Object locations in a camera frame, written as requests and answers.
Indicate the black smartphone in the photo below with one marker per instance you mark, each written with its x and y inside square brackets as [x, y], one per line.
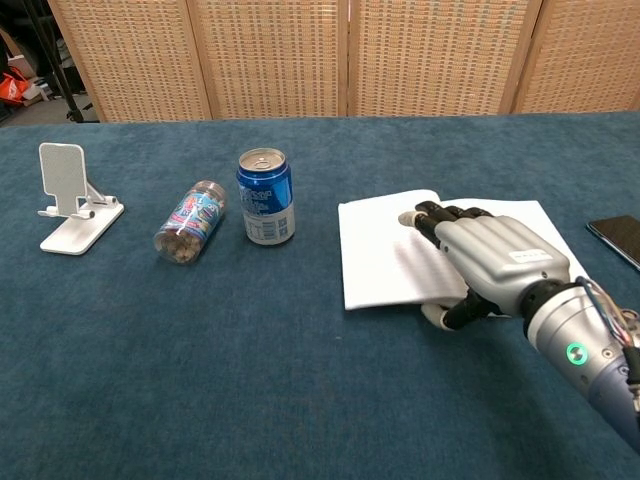
[620, 235]

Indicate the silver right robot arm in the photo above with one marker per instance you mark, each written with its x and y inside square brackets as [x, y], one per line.
[580, 350]

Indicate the white lined paper notebook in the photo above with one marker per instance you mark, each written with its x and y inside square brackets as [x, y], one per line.
[380, 255]

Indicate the woven rattan folding screen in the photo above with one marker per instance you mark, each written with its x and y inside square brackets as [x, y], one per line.
[320, 55]

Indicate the orange bag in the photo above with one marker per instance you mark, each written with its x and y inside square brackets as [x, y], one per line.
[12, 87]

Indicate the blue soda can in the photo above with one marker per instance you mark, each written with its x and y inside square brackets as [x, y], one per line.
[265, 202]

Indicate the white folding phone stand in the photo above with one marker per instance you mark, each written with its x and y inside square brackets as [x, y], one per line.
[65, 190]

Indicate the black tripod stand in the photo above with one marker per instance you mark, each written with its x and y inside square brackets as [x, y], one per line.
[55, 65]

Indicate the clear plastic snack jar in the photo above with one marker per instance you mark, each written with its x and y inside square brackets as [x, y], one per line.
[192, 222]

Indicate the teal fabric table cloth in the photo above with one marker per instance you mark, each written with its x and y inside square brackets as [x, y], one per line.
[200, 360]

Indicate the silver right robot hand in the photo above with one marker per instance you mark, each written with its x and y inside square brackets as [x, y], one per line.
[500, 255]

